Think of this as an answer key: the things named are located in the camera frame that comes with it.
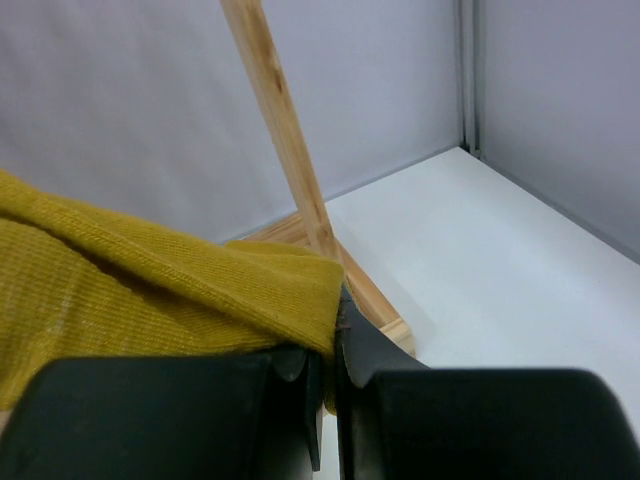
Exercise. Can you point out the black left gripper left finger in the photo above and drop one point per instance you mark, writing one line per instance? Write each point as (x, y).
(252, 416)

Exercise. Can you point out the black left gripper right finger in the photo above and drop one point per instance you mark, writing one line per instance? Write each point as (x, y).
(400, 419)

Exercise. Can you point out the mustard yellow sock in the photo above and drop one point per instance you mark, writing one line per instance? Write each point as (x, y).
(150, 290)

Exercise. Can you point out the wooden hanger rack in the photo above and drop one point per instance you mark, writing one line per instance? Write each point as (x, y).
(300, 175)

